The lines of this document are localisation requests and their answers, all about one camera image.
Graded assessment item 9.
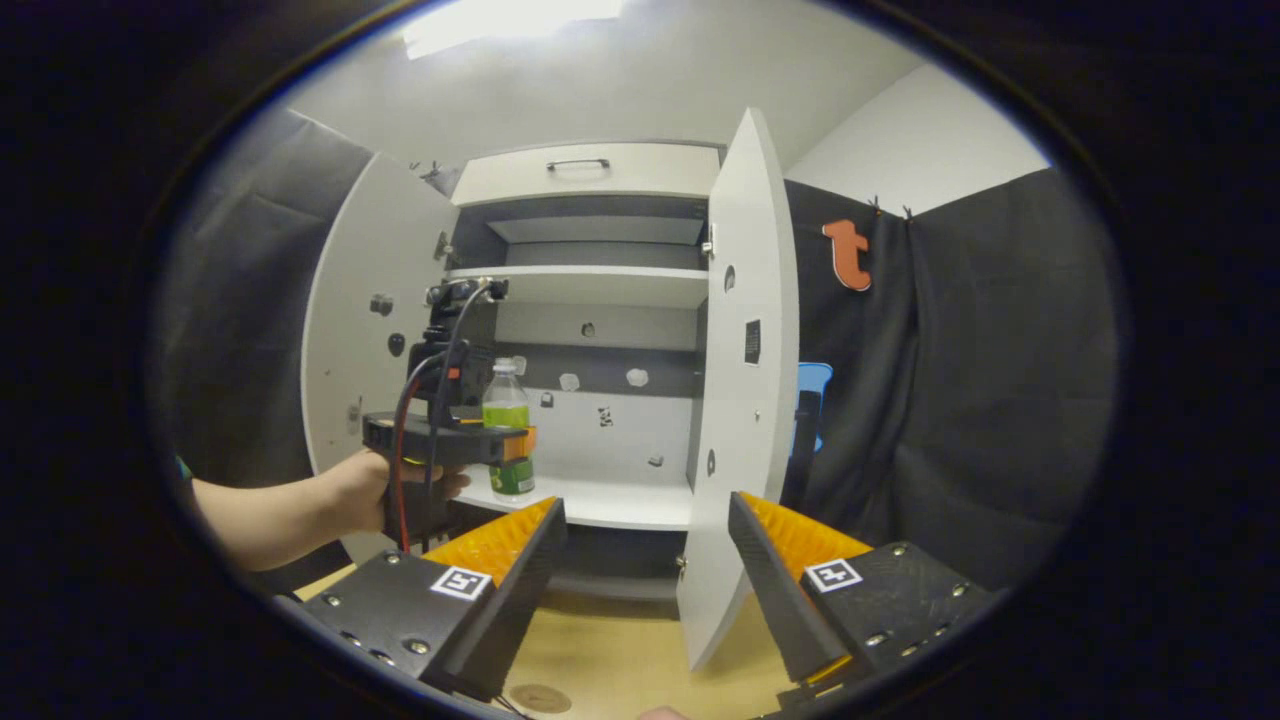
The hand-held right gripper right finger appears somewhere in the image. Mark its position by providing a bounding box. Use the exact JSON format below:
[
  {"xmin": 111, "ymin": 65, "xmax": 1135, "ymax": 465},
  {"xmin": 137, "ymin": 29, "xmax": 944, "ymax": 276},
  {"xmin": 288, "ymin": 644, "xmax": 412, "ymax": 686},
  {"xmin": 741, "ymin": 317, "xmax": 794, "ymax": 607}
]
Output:
[{"xmin": 727, "ymin": 490, "xmax": 991, "ymax": 691}]

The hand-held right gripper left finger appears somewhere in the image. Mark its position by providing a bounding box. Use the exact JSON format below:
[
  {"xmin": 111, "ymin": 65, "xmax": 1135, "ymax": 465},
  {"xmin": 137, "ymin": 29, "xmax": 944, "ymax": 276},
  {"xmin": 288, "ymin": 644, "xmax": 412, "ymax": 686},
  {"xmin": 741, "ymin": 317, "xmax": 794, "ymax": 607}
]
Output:
[{"xmin": 300, "ymin": 497, "xmax": 569, "ymax": 701}]

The green label bottle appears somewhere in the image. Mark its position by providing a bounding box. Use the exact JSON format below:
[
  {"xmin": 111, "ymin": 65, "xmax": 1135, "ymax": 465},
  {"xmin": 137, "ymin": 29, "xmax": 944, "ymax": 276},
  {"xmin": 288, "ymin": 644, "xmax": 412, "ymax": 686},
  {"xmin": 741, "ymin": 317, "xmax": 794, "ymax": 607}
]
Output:
[{"xmin": 482, "ymin": 358, "xmax": 536, "ymax": 499}]

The round wooden coaster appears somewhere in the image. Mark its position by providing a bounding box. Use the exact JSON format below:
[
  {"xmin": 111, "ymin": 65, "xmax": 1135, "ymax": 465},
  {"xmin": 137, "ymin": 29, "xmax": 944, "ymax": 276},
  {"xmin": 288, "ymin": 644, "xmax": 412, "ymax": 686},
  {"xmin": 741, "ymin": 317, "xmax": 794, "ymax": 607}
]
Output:
[{"xmin": 508, "ymin": 683, "xmax": 573, "ymax": 715}]

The white cabinet door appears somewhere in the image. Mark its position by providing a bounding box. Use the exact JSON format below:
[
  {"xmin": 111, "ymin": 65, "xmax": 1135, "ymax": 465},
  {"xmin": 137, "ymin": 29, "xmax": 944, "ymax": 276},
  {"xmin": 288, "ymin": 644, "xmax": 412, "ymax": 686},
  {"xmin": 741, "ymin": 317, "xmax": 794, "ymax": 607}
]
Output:
[
  {"xmin": 676, "ymin": 107, "xmax": 801, "ymax": 673},
  {"xmin": 300, "ymin": 152, "xmax": 463, "ymax": 566}
]

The white and grey cabinet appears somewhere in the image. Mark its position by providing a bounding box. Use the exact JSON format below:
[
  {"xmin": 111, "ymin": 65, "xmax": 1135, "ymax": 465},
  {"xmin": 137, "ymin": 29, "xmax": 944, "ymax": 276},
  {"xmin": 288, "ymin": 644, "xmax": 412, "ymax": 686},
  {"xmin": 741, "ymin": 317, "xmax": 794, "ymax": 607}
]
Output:
[{"xmin": 445, "ymin": 140, "xmax": 723, "ymax": 601}]

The black backdrop cloth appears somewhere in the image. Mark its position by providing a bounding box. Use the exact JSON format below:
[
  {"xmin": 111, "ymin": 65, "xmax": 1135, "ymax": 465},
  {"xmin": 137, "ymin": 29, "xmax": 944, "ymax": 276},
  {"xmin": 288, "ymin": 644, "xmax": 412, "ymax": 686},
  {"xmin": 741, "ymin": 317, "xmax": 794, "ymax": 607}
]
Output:
[
  {"xmin": 150, "ymin": 108, "xmax": 376, "ymax": 576},
  {"xmin": 785, "ymin": 168, "xmax": 1121, "ymax": 591}
]

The blue plastic chair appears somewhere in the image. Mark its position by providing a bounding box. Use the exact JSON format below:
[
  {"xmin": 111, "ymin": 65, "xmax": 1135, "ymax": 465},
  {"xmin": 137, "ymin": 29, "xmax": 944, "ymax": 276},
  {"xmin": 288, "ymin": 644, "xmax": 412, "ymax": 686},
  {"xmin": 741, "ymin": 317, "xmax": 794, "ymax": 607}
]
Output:
[{"xmin": 795, "ymin": 362, "xmax": 834, "ymax": 456}]

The ceiling light panel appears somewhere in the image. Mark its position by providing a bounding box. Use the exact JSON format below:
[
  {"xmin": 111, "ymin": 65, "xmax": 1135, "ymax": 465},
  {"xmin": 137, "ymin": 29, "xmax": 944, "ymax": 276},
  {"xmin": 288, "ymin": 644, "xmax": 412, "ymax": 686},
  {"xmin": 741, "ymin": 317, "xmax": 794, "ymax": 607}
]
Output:
[{"xmin": 400, "ymin": 0, "xmax": 626, "ymax": 61}]

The black cable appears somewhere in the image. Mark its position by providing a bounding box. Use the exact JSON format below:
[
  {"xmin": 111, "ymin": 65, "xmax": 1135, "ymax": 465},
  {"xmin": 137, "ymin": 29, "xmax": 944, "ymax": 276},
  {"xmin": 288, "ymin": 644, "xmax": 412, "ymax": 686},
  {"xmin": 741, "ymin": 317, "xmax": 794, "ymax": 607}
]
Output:
[{"xmin": 425, "ymin": 283, "xmax": 496, "ymax": 501}]

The red cable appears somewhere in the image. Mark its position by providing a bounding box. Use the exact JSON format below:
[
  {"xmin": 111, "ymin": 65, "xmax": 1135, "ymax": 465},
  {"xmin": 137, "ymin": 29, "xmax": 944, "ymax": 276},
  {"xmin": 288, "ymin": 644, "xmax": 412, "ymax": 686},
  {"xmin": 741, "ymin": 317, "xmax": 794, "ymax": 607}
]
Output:
[{"xmin": 390, "ymin": 372, "xmax": 451, "ymax": 553}]

